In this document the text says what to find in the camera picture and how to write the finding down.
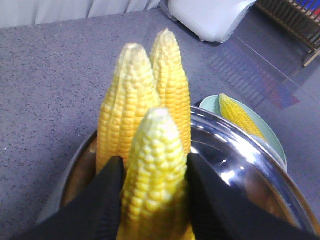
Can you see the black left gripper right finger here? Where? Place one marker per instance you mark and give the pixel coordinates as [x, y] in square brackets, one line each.
[218, 212]

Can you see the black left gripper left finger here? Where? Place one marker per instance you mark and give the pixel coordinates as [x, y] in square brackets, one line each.
[93, 215]

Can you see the yellow corn cob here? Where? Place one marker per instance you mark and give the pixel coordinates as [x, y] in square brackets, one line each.
[131, 94]
[155, 194]
[233, 112]
[172, 83]

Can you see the pale green plate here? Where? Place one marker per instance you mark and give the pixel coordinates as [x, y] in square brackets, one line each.
[271, 142]

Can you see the white rice cooker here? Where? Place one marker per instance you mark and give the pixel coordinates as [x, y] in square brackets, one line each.
[211, 20]

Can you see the wooden slatted rack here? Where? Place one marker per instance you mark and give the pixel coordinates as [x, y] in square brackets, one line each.
[301, 18]

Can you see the white pleated curtain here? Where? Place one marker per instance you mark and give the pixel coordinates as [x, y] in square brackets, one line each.
[14, 13]

